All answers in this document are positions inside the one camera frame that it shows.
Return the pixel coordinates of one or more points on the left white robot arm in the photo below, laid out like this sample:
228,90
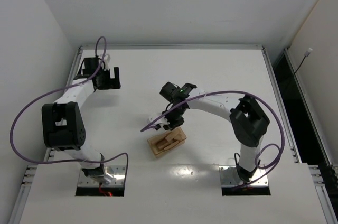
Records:
63,126

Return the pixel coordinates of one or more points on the metal base plate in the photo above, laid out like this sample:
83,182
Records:
231,178
107,176

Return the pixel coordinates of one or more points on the clear amber plastic bin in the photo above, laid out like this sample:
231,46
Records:
152,141

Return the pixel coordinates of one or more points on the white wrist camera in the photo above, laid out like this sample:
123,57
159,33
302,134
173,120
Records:
105,63
156,121

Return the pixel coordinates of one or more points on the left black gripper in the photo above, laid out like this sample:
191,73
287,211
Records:
110,80

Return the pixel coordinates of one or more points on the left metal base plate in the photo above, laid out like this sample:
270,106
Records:
107,176

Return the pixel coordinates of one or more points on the long light wood block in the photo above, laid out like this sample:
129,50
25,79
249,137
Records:
173,137

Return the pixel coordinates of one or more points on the long pale wood block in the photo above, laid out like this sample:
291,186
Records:
159,146

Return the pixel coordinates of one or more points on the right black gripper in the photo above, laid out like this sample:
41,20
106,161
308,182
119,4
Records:
174,120

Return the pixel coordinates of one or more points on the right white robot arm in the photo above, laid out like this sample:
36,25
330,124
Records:
247,118

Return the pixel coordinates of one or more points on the aluminium table frame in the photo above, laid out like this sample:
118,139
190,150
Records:
184,185

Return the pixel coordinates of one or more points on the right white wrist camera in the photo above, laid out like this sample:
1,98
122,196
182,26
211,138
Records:
156,121

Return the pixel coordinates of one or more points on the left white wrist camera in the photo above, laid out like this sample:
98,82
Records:
105,63

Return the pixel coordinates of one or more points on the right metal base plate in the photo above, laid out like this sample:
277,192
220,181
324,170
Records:
231,178

